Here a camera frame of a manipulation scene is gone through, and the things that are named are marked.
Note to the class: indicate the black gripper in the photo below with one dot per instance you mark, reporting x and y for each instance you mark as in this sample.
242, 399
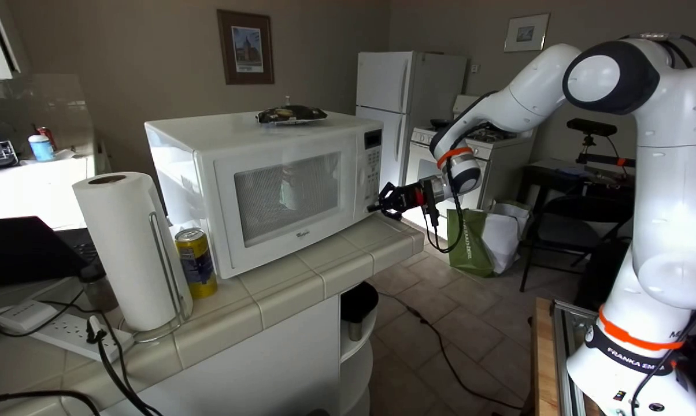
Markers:
424, 196

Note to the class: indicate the white microwave oven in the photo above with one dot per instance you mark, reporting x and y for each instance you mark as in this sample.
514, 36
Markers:
257, 191

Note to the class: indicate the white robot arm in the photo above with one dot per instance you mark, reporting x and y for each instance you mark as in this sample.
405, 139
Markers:
627, 358

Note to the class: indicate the dark object on microwave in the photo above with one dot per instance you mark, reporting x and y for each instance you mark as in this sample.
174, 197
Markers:
289, 115

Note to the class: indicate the green and white bag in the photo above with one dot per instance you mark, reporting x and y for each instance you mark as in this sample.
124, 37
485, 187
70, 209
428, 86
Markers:
487, 241

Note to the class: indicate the white refrigerator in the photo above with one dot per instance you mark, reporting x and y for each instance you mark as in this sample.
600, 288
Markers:
405, 92

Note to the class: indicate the white stove oven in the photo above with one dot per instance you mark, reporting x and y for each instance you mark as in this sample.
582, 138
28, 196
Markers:
501, 163

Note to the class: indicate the yellow blue drink can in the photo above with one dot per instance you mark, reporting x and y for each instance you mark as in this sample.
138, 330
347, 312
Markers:
198, 265

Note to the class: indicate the black folding table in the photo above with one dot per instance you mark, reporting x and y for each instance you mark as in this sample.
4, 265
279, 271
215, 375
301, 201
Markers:
577, 205

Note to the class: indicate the small light framed picture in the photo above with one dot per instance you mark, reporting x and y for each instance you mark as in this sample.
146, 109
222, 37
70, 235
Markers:
525, 33

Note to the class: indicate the white paper towel roll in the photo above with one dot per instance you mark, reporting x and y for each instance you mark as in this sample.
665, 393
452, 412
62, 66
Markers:
131, 231

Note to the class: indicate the white power strip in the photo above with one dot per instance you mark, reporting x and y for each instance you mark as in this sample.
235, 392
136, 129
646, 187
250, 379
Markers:
63, 330

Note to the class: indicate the black laptop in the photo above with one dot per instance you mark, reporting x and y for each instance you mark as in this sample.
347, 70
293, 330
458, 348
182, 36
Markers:
32, 250

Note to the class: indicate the framed picture dark frame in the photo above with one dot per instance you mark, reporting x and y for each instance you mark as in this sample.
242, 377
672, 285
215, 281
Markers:
245, 46

